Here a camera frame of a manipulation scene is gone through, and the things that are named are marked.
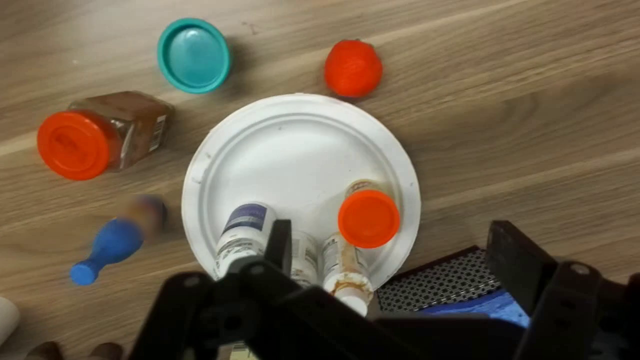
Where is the spice jar orange lid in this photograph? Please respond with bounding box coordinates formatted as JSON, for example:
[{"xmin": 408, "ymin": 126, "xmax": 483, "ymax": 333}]
[{"xmin": 36, "ymin": 90, "xmax": 177, "ymax": 181}]

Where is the white bottle blue label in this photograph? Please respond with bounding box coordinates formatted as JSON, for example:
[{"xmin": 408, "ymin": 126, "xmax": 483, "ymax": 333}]
[{"xmin": 214, "ymin": 202, "xmax": 279, "ymax": 279}]

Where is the blue sponge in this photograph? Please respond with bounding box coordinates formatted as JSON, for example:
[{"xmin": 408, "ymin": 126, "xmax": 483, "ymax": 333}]
[{"xmin": 417, "ymin": 287, "xmax": 532, "ymax": 330}]

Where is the brown moose plush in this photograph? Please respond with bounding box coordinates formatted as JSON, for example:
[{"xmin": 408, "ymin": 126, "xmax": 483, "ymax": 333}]
[{"xmin": 23, "ymin": 340, "xmax": 127, "ymax": 360}]

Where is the white paper plate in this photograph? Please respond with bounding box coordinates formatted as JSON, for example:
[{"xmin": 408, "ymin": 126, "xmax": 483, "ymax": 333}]
[{"xmin": 180, "ymin": 91, "xmax": 424, "ymax": 300}]

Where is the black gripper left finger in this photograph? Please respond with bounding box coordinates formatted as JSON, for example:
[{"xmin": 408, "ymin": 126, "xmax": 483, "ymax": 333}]
[{"xmin": 129, "ymin": 218, "xmax": 383, "ymax": 360}]

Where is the red toy strawberry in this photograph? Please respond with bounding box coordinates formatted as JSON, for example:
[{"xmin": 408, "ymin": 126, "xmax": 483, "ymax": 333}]
[{"xmin": 322, "ymin": 38, "xmax": 387, "ymax": 100}]

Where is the black mesh box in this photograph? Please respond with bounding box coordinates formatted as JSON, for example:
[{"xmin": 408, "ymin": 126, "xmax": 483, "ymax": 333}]
[{"xmin": 377, "ymin": 245, "xmax": 507, "ymax": 315}]

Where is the stained white pill bottle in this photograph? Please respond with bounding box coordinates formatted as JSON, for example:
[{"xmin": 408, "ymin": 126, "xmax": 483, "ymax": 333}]
[{"xmin": 320, "ymin": 232, "xmax": 377, "ymax": 318}]

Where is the teal lid green dough tub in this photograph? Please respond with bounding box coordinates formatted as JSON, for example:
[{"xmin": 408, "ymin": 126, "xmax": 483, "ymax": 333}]
[{"xmin": 156, "ymin": 16, "xmax": 234, "ymax": 95}]

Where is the blue-capped small bottle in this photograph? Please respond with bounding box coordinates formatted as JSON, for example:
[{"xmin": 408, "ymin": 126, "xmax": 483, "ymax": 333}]
[{"xmin": 69, "ymin": 193, "xmax": 168, "ymax": 287}]

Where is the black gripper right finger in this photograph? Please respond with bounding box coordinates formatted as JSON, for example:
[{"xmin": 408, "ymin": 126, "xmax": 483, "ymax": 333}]
[{"xmin": 488, "ymin": 220, "xmax": 640, "ymax": 360}]

